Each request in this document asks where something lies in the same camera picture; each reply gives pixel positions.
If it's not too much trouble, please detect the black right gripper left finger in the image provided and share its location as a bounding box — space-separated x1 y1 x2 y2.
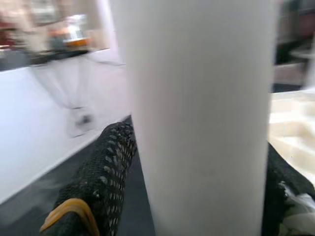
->
39 121 138 236

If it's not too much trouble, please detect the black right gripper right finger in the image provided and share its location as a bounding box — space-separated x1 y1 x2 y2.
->
262 142 315 236

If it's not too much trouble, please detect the white plastic table top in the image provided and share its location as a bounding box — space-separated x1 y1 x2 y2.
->
267 87 315 180

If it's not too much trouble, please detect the white plastic table leg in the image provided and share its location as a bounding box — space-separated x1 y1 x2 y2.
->
108 0 283 236

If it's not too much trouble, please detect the black tablecloth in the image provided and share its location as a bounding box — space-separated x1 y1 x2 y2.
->
0 114 158 236

